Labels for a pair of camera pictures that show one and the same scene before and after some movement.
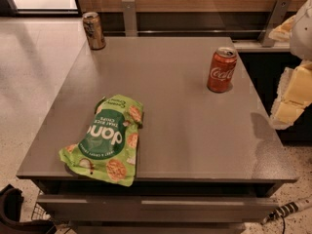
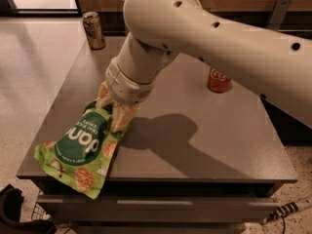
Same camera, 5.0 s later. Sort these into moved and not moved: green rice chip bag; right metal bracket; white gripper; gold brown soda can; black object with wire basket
Moved: green rice chip bag; white gripper
Not moved: gold brown soda can; black object with wire basket; right metal bracket
